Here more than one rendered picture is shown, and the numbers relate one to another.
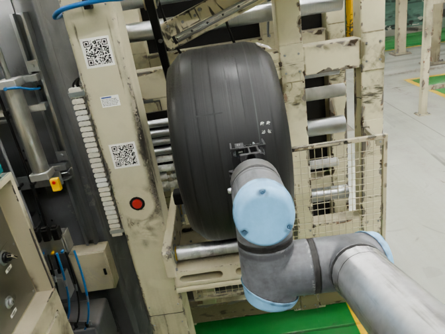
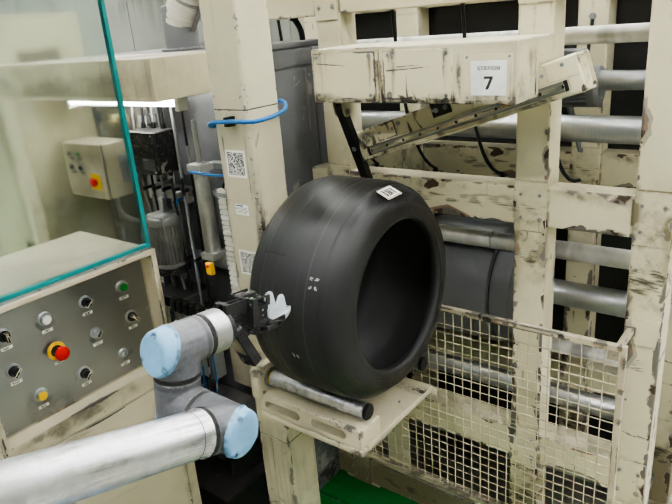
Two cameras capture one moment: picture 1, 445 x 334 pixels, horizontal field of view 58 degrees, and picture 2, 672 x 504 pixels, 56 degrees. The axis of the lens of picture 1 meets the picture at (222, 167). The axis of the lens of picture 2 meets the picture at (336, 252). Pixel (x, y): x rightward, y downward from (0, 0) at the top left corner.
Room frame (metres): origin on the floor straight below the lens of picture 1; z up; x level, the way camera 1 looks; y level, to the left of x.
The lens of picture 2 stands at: (-0.11, -0.97, 1.85)
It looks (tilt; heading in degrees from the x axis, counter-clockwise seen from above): 20 degrees down; 38
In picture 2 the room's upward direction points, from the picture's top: 5 degrees counter-clockwise
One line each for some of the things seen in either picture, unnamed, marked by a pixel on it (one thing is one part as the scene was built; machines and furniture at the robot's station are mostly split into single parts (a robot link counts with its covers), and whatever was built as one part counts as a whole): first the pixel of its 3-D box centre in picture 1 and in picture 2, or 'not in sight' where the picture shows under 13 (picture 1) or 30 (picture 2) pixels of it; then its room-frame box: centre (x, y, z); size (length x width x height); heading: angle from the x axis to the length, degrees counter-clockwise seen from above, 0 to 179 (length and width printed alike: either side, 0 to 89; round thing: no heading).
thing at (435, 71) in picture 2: not in sight; (426, 70); (1.46, -0.12, 1.71); 0.61 x 0.25 x 0.15; 89
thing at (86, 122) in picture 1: (100, 164); (238, 263); (1.13, 0.36, 1.19); 0.05 x 0.04 x 0.48; 179
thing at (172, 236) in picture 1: (174, 229); (299, 354); (1.17, 0.19, 0.90); 0.40 x 0.03 x 0.10; 179
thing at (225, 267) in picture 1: (231, 263); (317, 412); (1.03, 0.02, 0.83); 0.36 x 0.09 x 0.06; 89
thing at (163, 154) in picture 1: (163, 150); not in sight; (1.55, 0.23, 1.05); 0.20 x 0.15 x 0.30; 89
